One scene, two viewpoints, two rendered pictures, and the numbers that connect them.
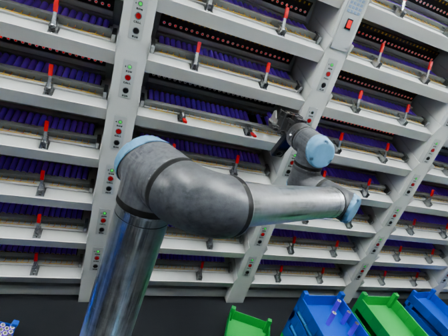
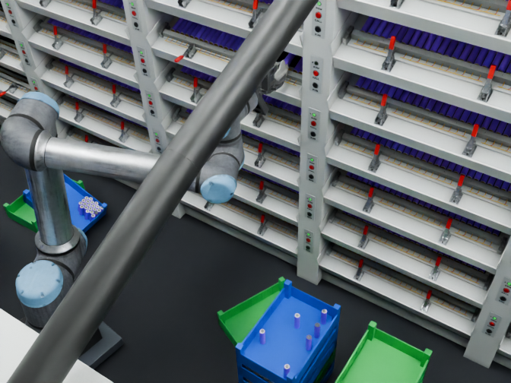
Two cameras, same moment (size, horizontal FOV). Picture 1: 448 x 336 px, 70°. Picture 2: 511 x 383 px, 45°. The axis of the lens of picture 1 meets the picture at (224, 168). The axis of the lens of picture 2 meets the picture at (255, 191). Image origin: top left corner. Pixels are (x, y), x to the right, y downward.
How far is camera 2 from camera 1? 168 cm
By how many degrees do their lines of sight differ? 51
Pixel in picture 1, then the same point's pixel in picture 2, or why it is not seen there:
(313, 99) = (312, 45)
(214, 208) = (9, 149)
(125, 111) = (142, 43)
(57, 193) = (126, 107)
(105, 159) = (142, 83)
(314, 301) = (306, 300)
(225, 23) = not seen: outside the picture
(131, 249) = not seen: hidden behind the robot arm
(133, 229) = not seen: hidden behind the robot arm
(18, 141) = (93, 58)
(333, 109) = (345, 61)
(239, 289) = (306, 265)
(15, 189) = (101, 97)
